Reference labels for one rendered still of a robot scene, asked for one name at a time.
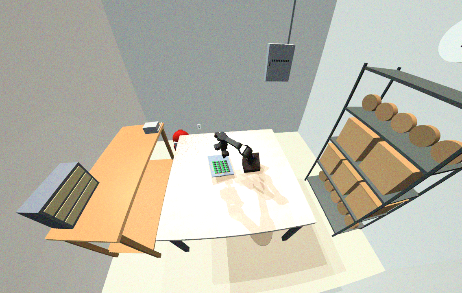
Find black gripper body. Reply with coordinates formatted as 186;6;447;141
220;141;229;157

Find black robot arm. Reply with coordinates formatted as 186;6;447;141
214;132;257;166

